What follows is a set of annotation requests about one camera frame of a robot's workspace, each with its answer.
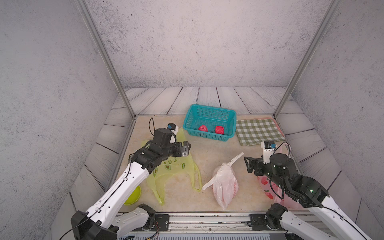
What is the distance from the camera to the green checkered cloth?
107cm

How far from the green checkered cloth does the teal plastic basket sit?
70 mm

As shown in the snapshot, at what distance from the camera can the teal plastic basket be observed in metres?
1.06
